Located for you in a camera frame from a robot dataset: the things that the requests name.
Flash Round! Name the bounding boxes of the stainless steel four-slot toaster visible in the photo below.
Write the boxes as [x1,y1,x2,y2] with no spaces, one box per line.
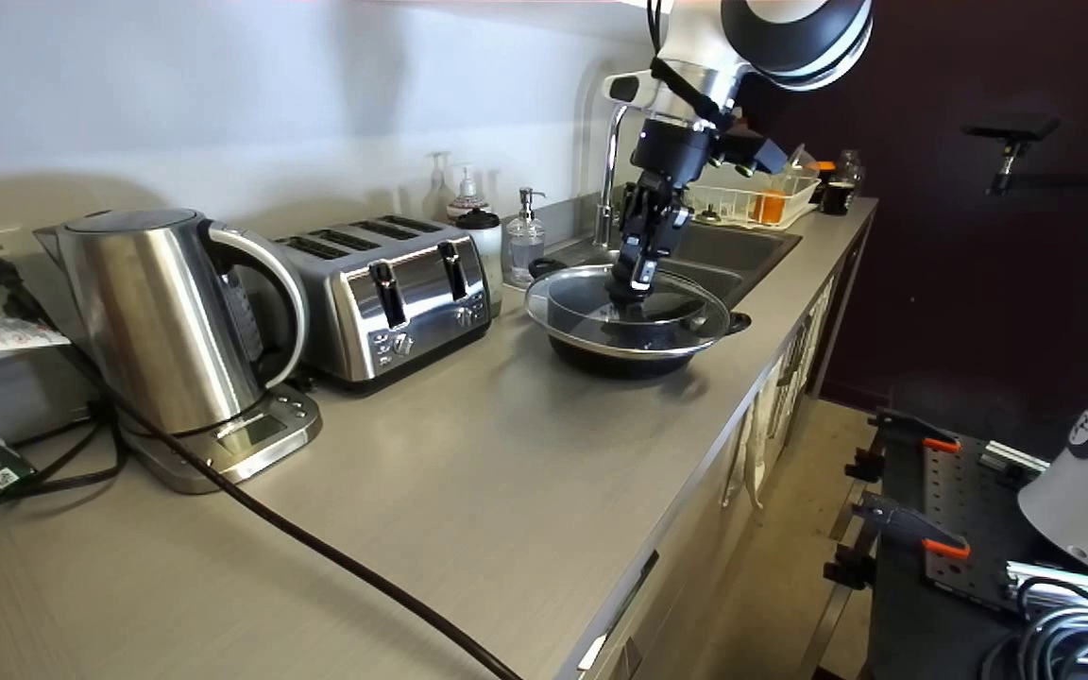
[263,211,497,388]

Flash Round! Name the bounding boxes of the grey kitchen cabinet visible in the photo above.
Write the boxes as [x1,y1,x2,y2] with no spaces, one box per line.
[565,200,881,680]

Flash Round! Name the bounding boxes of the clear glass bottles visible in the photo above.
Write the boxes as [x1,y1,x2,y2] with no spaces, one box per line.
[419,149,506,226]

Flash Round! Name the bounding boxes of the stainless steel electric kettle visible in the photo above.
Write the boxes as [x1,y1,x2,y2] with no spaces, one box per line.
[30,204,315,437]

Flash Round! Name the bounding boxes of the black perforated mounting board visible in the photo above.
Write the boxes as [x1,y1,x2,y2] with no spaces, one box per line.
[910,433,1044,612]

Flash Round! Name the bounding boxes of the stainless steel double sink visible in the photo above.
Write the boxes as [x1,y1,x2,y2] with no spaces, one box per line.
[540,214,810,314]

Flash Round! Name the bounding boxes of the grey cable bundle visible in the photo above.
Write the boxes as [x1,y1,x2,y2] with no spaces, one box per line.
[1011,574,1088,680]

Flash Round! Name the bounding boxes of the glass pot lid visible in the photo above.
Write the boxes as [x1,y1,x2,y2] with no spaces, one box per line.
[523,256,737,360]

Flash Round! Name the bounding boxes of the black work table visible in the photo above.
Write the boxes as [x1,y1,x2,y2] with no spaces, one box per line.
[864,408,1088,680]

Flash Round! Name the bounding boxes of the white lidded container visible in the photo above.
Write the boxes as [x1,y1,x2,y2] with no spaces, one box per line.
[452,204,511,309]

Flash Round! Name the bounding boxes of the black power cable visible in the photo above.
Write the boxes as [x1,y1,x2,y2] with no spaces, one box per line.
[0,256,526,680]

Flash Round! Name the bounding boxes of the chrome kitchen faucet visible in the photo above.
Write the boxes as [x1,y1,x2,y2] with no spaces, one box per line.
[591,68,650,255]

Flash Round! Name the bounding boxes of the kettle base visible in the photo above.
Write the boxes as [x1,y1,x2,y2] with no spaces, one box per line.
[123,383,324,494]

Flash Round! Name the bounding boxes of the small black object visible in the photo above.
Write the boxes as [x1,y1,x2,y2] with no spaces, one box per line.
[811,149,864,218]

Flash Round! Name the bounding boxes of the black wall plug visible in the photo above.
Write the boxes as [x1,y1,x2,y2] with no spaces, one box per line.
[0,248,43,325]

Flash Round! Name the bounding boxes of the white dish rack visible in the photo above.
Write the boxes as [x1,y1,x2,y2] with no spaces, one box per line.
[691,160,827,236]

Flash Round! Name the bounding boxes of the dark blue cooking pot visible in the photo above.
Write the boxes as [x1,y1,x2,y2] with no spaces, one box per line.
[526,255,757,383]

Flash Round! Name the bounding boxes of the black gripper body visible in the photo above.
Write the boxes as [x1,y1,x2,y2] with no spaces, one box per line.
[625,115,718,214]

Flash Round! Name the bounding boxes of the black clamp orange handle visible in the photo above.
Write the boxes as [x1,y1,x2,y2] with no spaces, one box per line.
[844,421,967,490]
[821,490,977,592]

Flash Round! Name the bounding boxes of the clear soap dispenser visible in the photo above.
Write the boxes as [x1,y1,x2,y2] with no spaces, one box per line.
[497,185,550,290]

